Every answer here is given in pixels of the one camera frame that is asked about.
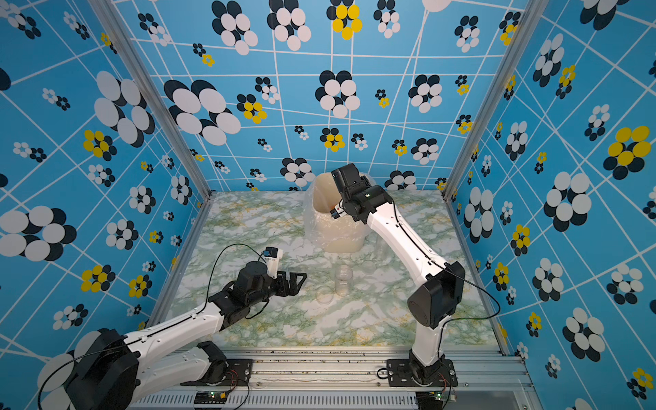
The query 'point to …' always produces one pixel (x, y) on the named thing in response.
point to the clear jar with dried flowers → (343, 274)
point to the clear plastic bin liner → (310, 222)
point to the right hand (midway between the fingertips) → (375, 180)
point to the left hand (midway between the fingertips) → (300, 273)
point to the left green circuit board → (210, 397)
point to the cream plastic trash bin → (342, 234)
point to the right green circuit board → (437, 395)
